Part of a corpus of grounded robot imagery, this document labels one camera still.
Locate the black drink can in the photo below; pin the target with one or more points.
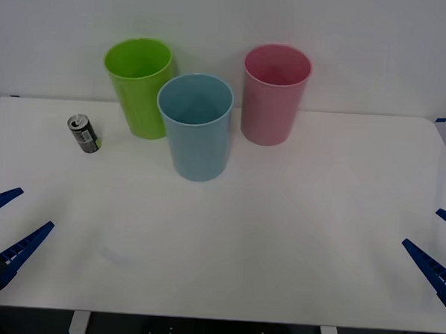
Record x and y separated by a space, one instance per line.
85 136

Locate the yellow-green plastic bin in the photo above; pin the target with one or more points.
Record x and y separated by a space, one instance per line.
137 95

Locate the pale blue plastic bin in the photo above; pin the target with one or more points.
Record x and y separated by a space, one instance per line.
199 151

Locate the pink plastic bin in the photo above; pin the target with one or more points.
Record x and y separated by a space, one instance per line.
271 109

